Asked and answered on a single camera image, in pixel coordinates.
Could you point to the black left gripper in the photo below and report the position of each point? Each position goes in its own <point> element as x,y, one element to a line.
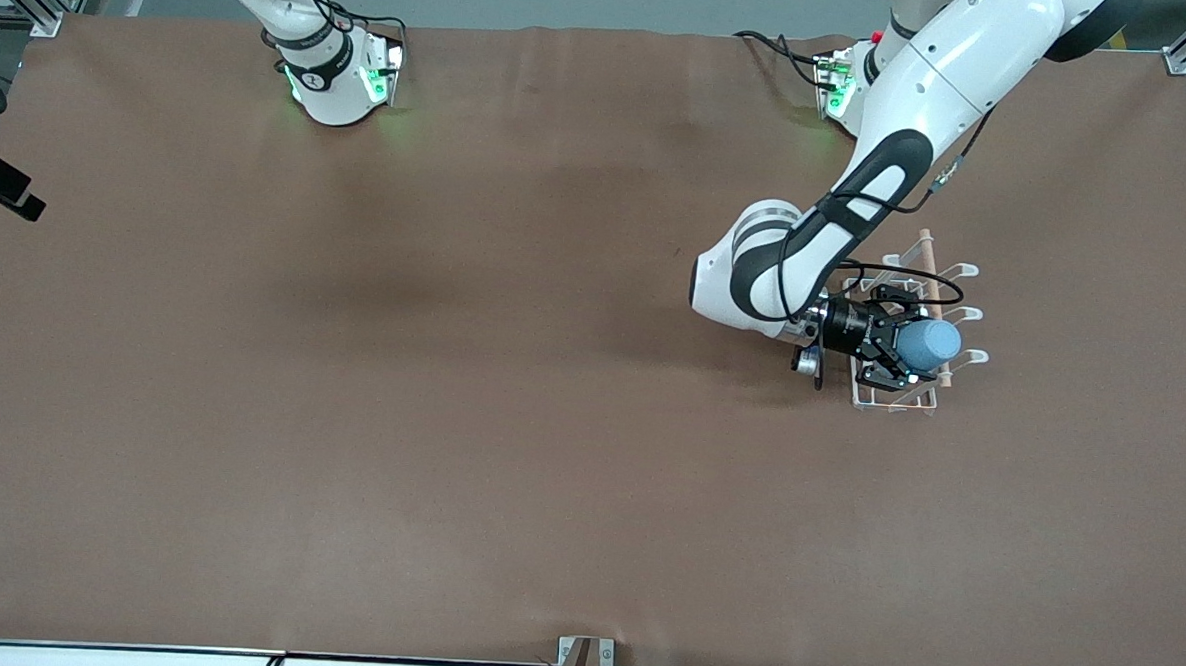
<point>842,327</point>

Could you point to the blue plastic cup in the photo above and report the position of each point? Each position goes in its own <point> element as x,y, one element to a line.
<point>933,345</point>

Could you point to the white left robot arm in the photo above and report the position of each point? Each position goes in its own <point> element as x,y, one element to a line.
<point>924,77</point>

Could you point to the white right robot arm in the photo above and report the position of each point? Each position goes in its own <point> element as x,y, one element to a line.
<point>328,91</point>

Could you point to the grey metal bracket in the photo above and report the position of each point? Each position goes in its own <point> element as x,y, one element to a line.
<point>567,650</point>

